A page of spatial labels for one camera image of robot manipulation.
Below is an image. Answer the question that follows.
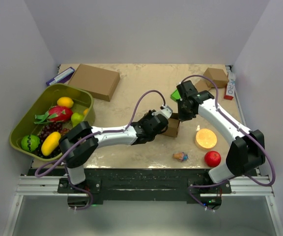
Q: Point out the brown cardboard box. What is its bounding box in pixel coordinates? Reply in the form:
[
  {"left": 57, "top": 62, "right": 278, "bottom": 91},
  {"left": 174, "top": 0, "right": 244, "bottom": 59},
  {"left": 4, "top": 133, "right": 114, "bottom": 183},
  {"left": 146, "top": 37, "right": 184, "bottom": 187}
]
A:
[{"left": 162, "top": 113, "right": 180, "bottom": 138}]

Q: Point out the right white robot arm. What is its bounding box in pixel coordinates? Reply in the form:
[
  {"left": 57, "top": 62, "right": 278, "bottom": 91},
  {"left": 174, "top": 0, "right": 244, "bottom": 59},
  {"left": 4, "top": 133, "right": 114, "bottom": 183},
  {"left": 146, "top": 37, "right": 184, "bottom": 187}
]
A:
[{"left": 176, "top": 81, "right": 265, "bottom": 193}]

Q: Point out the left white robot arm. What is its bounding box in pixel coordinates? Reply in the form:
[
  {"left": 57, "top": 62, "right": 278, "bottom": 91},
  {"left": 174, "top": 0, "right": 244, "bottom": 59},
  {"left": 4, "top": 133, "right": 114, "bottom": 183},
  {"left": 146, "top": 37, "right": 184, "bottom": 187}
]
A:
[{"left": 59, "top": 106, "right": 172, "bottom": 193}]

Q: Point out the green flat box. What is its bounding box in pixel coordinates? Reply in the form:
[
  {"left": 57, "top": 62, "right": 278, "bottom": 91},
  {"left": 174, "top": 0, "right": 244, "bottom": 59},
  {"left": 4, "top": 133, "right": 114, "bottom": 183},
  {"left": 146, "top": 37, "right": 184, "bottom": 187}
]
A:
[{"left": 170, "top": 89, "right": 180, "bottom": 102}]

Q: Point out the flat small cardboard box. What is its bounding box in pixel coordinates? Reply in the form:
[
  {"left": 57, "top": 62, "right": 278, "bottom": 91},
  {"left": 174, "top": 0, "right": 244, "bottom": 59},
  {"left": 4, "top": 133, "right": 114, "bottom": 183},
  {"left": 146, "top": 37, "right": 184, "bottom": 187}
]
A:
[{"left": 194, "top": 79, "right": 210, "bottom": 92}]

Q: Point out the small cardboard cube box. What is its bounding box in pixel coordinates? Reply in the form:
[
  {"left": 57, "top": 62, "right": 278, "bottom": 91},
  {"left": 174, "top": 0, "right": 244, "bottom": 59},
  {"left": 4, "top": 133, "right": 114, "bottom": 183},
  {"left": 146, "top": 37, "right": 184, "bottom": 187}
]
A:
[{"left": 203, "top": 68, "right": 228, "bottom": 89}]

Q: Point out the red white box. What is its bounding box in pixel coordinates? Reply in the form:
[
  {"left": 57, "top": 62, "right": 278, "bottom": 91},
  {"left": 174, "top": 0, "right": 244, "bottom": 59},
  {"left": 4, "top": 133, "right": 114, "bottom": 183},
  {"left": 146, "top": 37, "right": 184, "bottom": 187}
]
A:
[{"left": 224, "top": 72, "right": 236, "bottom": 100}]

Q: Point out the large flat cardboard box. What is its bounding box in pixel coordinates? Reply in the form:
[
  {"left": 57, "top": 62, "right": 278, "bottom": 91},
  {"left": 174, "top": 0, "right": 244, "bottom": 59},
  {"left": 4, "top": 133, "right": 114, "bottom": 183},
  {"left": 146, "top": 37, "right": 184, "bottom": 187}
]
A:
[{"left": 69, "top": 64, "right": 120, "bottom": 102}]

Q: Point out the purple white box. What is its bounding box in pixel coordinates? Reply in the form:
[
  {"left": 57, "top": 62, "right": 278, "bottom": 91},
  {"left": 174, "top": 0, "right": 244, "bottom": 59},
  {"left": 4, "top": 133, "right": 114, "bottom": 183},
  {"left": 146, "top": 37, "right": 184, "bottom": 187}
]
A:
[{"left": 46, "top": 67, "right": 75, "bottom": 86}]

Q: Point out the small colourful toy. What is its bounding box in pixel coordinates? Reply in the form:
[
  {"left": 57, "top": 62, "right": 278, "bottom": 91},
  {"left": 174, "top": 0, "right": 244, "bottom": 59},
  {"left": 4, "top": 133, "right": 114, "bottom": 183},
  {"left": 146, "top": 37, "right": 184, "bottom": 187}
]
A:
[{"left": 173, "top": 152, "right": 188, "bottom": 162}]

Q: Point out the red apple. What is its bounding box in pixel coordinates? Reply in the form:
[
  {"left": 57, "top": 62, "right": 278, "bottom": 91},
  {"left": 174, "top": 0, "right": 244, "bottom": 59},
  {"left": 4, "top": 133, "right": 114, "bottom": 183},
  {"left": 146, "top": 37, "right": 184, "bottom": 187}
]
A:
[{"left": 204, "top": 150, "right": 221, "bottom": 168}]

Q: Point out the small orange fruit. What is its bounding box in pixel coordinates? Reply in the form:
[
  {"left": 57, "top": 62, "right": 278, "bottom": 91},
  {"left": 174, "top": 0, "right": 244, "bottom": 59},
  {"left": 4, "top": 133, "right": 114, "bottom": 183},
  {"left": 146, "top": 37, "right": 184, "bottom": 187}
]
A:
[{"left": 83, "top": 108, "right": 89, "bottom": 116}]

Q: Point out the green pear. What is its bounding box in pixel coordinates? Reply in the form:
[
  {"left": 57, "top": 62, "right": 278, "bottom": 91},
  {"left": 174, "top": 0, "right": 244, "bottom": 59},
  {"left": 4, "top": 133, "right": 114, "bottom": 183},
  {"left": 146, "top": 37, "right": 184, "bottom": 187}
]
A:
[{"left": 71, "top": 113, "right": 84, "bottom": 127}]

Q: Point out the yellow lemon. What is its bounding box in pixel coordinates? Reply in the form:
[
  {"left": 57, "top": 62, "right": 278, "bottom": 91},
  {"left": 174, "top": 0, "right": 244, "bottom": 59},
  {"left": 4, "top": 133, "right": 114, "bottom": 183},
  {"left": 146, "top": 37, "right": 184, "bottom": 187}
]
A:
[{"left": 57, "top": 96, "right": 74, "bottom": 108}]

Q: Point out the red dragon fruit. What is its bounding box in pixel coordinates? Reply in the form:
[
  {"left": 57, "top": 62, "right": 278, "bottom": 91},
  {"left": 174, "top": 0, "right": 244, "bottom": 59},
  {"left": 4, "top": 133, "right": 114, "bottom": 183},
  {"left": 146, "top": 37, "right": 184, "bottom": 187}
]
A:
[{"left": 34, "top": 106, "right": 73, "bottom": 124}]

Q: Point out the yellow mango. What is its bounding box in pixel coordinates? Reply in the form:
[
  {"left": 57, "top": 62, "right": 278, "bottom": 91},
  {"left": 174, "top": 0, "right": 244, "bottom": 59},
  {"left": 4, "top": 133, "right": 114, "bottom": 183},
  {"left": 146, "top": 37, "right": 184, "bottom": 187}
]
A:
[{"left": 41, "top": 131, "right": 61, "bottom": 156}]

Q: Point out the olive green plastic bin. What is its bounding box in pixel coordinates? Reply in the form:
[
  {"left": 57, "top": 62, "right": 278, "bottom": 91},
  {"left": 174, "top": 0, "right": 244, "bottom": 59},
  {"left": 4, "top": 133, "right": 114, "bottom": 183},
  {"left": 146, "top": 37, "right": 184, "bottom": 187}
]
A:
[{"left": 9, "top": 84, "right": 95, "bottom": 162}]

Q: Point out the green round fruit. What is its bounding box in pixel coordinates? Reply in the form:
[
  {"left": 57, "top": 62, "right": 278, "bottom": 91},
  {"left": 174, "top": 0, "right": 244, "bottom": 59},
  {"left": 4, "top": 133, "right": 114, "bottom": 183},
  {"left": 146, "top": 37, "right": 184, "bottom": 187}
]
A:
[{"left": 21, "top": 134, "right": 40, "bottom": 152}]

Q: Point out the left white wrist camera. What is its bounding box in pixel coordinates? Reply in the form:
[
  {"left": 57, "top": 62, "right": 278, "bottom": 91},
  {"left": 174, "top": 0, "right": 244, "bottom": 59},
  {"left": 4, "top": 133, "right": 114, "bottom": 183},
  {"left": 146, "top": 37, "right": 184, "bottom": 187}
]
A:
[{"left": 159, "top": 105, "right": 173, "bottom": 119}]

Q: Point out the black base frame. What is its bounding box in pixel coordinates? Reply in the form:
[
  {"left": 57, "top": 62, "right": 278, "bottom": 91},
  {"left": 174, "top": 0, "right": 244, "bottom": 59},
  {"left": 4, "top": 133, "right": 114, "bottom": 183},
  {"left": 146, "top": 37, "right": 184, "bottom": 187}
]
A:
[{"left": 28, "top": 168, "right": 252, "bottom": 210}]

